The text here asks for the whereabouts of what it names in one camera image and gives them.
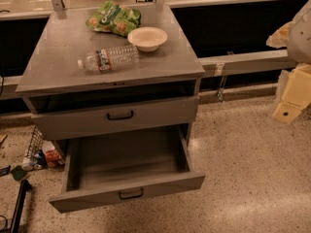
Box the grey open bottom drawer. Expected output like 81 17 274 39
50 125 205 213

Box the metal wall rail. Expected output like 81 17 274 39
199 50 295 78

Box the black stand leg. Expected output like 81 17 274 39
10 180 32 233

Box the white can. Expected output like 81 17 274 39
21 156 34 171

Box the wire basket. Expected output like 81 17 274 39
24 126 44 160

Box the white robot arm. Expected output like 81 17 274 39
266 0 311 124

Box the white paper bowl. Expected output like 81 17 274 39
127 27 168 52

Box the blue can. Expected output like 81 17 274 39
33 150 47 170

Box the grey middle drawer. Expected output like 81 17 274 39
32 96 198 140

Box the grey drawer cabinet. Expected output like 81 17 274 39
17 5 204 140

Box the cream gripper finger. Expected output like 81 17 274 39
266 22 292 49

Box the green sponge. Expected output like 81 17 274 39
10 165 29 182

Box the green rice chip bag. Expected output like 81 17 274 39
86 0 142 37

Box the clear plastic water bottle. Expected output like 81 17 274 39
78 45 139 73

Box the orange snack package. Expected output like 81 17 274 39
42 141 64 168

